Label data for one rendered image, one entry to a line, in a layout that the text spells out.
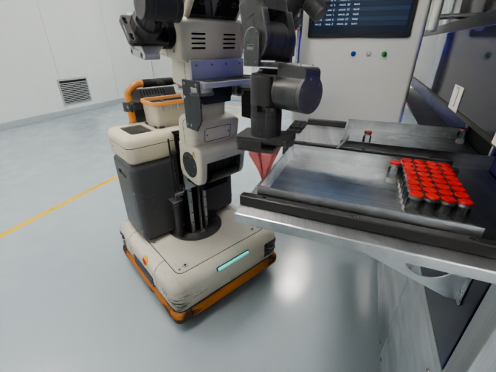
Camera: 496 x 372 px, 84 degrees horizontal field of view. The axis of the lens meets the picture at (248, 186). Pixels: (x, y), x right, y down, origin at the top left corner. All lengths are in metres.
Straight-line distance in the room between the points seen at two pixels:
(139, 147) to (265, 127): 0.81
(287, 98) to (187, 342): 1.16
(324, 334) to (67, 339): 1.13
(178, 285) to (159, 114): 0.73
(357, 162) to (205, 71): 0.57
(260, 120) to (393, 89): 0.97
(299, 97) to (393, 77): 0.98
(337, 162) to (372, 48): 0.74
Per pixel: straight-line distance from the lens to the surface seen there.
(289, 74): 0.45
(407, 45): 1.38
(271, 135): 0.50
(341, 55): 1.37
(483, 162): 0.84
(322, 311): 1.50
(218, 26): 1.04
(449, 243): 0.49
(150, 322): 1.48
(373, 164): 0.72
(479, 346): 0.58
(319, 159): 0.72
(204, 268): 1.26
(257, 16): 0.49
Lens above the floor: 1.14
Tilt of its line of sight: 27 degrees down
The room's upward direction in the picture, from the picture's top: straight up
